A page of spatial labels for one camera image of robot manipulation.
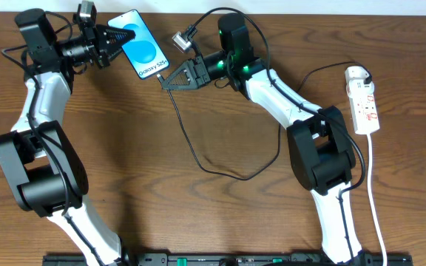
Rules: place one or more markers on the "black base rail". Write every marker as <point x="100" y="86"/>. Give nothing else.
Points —
<point x="162" y="259"/>

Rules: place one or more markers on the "white power strip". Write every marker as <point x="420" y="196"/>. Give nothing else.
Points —
<point x="360" y="89"/>

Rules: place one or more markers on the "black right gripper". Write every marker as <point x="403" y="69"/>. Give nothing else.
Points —
<point x="201" y="72"/>

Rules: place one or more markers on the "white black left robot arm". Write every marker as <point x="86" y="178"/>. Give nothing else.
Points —
<point x="42" y="169"/>

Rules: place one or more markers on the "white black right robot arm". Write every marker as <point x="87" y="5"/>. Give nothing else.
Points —
<point x="321" y="151"/>

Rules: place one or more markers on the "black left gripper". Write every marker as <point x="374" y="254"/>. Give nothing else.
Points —
<point x="100" y="46"/>

